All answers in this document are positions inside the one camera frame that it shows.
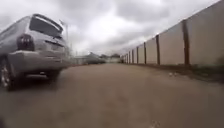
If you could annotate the distant low buildings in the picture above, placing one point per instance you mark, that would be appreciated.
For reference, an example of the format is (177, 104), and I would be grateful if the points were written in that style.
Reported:
(93, 59)

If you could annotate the brown dirt road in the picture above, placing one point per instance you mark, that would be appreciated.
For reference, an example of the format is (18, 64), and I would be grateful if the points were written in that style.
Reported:
(113, 100)

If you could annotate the silver car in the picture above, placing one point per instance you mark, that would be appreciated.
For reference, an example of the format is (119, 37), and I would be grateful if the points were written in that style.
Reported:
(30, 50)

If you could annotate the weedy roadside strip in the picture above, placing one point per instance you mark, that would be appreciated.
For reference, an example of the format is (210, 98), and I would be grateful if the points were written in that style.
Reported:
(200, 71)

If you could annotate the long beige panelled wall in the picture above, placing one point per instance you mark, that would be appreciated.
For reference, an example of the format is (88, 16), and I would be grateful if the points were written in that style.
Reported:
(173, 46)

